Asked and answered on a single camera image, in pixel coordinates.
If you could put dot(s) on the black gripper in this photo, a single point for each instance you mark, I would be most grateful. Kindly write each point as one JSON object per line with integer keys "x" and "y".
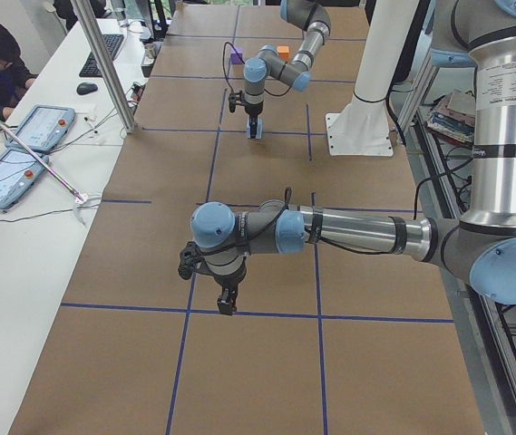
{"x": 229, "y": 281}
{"x": 254, "y": 110}

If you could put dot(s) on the light blue foam block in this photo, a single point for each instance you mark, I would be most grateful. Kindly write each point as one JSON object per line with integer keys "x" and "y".
{"x": 254, "y": 128}

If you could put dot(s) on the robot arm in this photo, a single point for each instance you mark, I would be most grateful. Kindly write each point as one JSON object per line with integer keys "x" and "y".
{"x": 310, "y": 17}
{"x": 479, "y": 248}

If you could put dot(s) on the purple foam block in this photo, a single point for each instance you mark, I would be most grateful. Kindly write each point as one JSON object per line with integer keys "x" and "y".
{"x": 236, "y": 56}

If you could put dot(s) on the orange foam block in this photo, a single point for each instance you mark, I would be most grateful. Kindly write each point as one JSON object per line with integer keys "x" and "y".
{"x": 283, "y": 52}

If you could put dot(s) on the black computer mouse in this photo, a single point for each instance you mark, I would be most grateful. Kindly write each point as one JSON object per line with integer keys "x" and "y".
{"x": 85, "y": 88}

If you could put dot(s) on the stack of magazines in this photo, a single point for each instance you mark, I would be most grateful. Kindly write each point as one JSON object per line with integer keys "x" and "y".
{"x": 453, "y": 116}

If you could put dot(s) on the upper teach pendant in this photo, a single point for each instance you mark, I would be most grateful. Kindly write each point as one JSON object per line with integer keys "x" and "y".
{"x": 44, "y": 127}

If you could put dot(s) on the teach pendant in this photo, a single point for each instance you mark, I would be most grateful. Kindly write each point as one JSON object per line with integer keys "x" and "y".
{"x": 44, "y": 127}
{"x": 18, "y": 172}

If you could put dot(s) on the lower teach pendant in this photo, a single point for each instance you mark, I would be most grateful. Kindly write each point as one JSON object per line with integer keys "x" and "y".
{"x": 18, "y": 172}

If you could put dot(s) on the long metal rod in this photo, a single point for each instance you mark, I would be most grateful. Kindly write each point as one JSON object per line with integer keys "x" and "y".
{"x": 80, "y": 198}

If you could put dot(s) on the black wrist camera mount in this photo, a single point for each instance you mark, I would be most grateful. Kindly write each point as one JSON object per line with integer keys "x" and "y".
{"x": 235, "y": 100}

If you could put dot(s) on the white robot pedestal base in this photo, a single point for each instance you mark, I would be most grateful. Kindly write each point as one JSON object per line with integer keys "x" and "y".
{"x": 362, "y": 128}

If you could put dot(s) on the aluminium frame post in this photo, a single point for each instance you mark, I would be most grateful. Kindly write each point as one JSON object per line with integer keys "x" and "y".
{"x": 85, "y": 15}

